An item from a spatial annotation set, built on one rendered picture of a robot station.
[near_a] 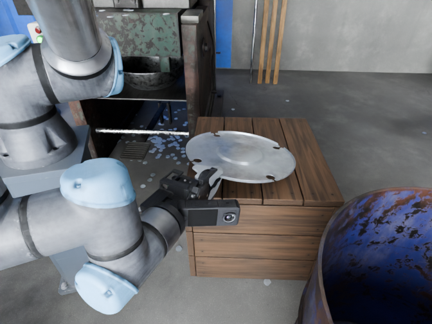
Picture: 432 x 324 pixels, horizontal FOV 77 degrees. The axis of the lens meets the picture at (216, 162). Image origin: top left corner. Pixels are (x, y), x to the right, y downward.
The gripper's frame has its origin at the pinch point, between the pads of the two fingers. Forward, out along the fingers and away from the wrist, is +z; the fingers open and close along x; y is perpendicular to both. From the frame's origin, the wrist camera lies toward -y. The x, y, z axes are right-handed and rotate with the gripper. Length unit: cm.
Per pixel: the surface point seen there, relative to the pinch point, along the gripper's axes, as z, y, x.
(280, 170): 10.1, -11.5, 0.7
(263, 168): 8.6, -7.7, 0.6
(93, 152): 29, 73, 28
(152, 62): 73, 72, -5
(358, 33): 215, -23, -23
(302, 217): 7.2, -19.5, 10.3
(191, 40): 38, 30, -22
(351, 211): -5.6, -26.6, -4.0
